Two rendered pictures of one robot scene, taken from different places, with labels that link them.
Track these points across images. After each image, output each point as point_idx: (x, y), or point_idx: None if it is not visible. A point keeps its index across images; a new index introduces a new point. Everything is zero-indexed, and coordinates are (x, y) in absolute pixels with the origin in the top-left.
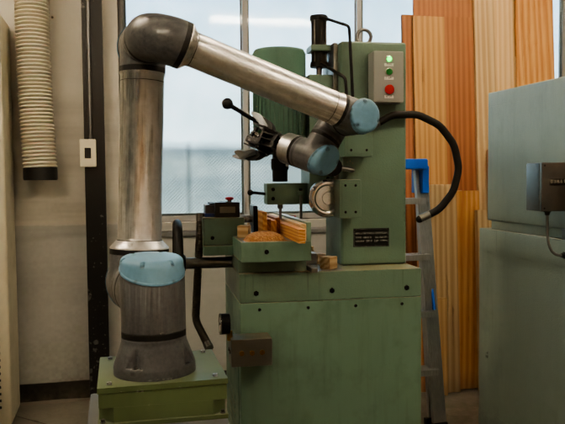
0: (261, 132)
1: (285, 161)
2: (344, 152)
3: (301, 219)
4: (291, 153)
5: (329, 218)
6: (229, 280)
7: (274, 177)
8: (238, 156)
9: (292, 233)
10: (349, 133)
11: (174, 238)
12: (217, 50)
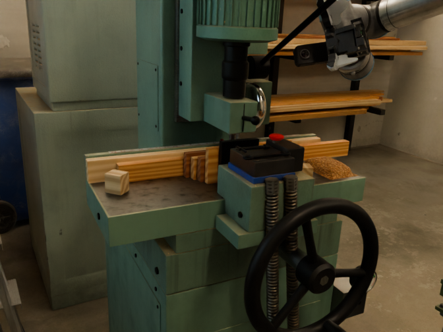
0: (365, 33)
1: (361, 68)
2: (267, 49)
3: (287, 136)
4: (370, 59)
5: (181, 134)
6: (238, 265)
7: (244, 91)
8: (335, 67)
9: (320, 151)
10: (369, 37)
11: (370, 221)
12: None
